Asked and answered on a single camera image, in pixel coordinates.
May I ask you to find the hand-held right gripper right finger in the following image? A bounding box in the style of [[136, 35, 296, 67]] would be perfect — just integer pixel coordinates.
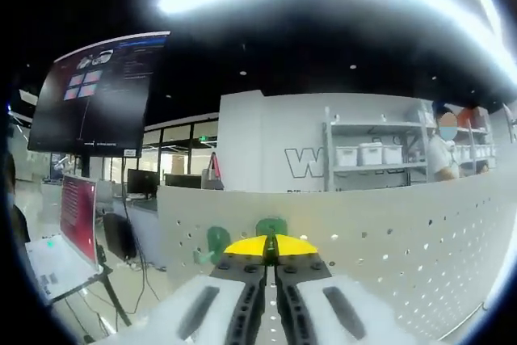
[[269, 234, 409, 345]]

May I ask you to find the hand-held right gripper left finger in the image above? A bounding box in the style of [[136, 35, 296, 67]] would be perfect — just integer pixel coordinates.
[[95, 234, 270, 345]]

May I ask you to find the green hook assembly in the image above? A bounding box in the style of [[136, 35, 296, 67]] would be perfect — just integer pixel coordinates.
[[254, 217, 288, 267], [192, 225, 231, 265]]

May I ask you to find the white perforated mounting plate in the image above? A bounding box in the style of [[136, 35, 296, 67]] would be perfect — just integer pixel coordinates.
[[156, 158, 517, 342]]

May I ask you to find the black tripod stand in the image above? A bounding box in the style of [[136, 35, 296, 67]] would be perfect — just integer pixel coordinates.
[[48, 262, 132, 328]]

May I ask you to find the black computer tower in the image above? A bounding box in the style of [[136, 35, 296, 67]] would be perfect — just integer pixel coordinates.
[[102, 212, 138, 262]]

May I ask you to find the small black desk monitor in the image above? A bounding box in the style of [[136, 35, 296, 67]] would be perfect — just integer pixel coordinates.
[[163, 173, 203, 191], [127, 168, 161, 200]]

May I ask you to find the red grey standing equipment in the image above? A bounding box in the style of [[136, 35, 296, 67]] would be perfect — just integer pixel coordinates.
[[201, 150, 225, 191]]

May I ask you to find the white storage box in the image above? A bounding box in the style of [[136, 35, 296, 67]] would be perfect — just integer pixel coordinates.
[[334, 145, 359, 167], [382, 145, 404, 165], [359, 142, 384, 166]]

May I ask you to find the laptop with red screen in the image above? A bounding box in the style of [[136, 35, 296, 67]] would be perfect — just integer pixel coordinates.
[[24, 174, 104, 304]]

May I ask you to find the grey metal shelf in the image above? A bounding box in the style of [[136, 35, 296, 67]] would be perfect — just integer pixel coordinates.
[[322, 104, 500, 191]]

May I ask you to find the large black monitor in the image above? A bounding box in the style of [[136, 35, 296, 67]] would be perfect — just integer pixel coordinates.
[[27, 31, 171, 159]]

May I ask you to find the black cable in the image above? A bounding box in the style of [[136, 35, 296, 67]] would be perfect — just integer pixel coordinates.
[[120, 157, 166, 305]]

